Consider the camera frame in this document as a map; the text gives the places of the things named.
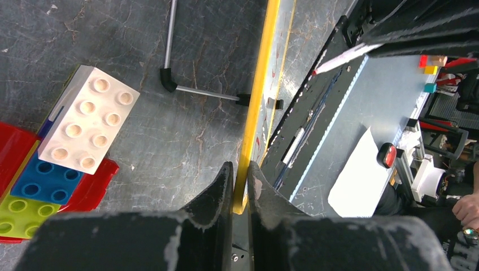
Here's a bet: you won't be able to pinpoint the white paper sheet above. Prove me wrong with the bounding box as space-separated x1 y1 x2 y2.
328 128 389 218

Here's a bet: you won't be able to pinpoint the white toy brick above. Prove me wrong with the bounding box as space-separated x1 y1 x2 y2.
38 65 140 174

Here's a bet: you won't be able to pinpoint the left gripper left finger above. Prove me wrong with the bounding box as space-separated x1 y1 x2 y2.
179 161 234 270

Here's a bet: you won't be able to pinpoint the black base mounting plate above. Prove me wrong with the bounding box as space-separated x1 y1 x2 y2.
260 15 365 188

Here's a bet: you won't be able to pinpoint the blue toy brick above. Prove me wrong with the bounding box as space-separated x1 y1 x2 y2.
1 123 84 205

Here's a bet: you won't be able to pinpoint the coloured toy blocks on desk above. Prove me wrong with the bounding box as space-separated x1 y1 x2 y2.
419 55 448 94

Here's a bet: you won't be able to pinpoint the slotted cable duct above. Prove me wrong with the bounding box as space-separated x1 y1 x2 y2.
289 55 369 202

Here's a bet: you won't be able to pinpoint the operator hand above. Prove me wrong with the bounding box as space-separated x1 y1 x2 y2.
452 194 478 230

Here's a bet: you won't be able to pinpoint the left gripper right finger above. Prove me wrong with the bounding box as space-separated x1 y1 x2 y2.
247 161 309 270

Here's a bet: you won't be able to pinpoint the red toy plate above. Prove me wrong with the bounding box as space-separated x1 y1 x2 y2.
0 121 120 244

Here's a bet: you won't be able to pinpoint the red emergency stop button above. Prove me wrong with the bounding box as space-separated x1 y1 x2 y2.
376 142 397 169

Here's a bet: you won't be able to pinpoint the green toy brick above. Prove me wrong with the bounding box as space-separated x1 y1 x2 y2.
1 140 60 239

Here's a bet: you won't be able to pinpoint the red whiteboard marker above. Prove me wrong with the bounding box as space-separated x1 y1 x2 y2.
312 43 383 76

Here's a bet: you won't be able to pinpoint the yellow framed whiteboard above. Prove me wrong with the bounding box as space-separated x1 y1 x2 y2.
232 1 296 215

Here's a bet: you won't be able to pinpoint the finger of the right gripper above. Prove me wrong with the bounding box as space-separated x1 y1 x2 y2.
367 35 478 58
361 0 478 45

